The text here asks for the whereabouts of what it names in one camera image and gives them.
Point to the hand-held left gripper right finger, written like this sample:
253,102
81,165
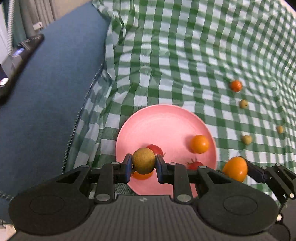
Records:
160,170

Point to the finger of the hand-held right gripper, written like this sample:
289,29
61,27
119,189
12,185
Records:
253,172

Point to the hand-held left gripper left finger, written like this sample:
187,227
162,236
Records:
127,168

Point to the orange tomato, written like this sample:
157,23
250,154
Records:
199,144
142,176
234,169
235,86

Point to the yellow-brown longan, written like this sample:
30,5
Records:
143,161
246,139
243,104
280,129

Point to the red cherry tomato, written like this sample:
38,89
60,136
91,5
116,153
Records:
157,149
195,165

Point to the pink round plate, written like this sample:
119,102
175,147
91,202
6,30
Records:
161,125

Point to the blue sofa armrest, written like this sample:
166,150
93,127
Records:
46,104

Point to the green checkered tablecloth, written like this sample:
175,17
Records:
185,58

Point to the black smartphone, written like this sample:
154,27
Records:
20,60

